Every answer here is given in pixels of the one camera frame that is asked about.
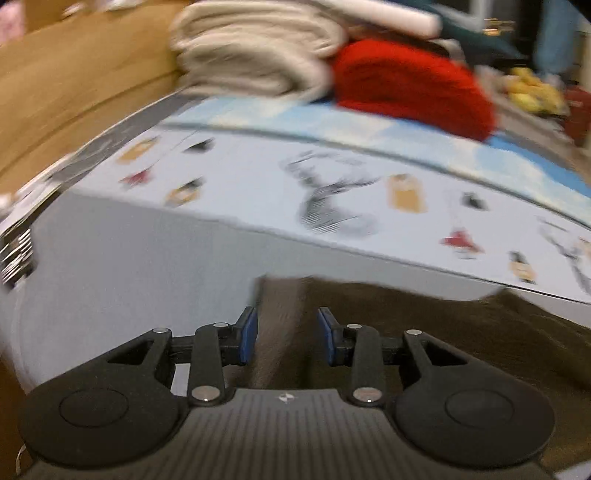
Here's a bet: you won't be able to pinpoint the wooden bed frame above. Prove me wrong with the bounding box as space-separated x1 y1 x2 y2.
0 0 197 480

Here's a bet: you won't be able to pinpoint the white folded quilt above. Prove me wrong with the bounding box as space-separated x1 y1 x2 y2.
318 0 445 37

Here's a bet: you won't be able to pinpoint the red folded blanket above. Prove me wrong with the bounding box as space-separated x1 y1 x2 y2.
330 39 498 142

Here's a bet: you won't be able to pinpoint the red cushion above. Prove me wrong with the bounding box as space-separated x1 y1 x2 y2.
565 88 591 147

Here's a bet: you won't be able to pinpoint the blue curtain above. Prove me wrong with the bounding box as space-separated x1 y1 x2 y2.
534 0 585 77

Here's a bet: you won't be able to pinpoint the cream folded fleece blanket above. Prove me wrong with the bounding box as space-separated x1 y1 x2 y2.
168 4 348 100

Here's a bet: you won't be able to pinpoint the deer print bed sheet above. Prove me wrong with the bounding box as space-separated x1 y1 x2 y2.
8 124 591 398

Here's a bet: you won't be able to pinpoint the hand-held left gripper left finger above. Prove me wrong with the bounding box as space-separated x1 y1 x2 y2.
107 306 258 408

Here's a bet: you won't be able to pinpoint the brown corduroy pants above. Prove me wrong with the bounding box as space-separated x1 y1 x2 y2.
252 274 591 472

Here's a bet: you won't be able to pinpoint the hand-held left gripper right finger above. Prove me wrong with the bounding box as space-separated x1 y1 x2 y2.
317 306 465 408

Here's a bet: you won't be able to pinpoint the yellow duck plush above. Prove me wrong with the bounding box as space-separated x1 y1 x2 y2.
531 79 571 117
505 67 550 107

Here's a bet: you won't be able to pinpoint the teal shark plush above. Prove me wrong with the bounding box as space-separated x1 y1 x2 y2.
434 10 528 64

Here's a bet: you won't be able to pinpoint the blue white patterned sheet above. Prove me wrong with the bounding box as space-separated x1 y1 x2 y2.
168 95 591 214

